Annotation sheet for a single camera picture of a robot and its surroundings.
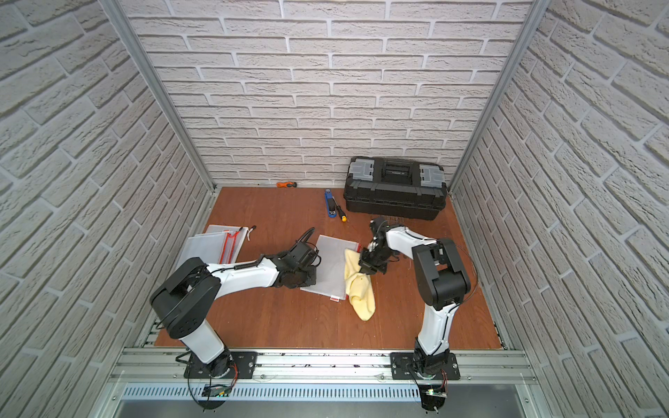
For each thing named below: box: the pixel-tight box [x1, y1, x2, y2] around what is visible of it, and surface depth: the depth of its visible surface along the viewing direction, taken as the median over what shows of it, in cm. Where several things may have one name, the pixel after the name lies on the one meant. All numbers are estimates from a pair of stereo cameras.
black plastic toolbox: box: [343, 155, 448, 221], surface depth 102 cm
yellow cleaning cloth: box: [344, 248, 376, 322], surface depth 87 cm
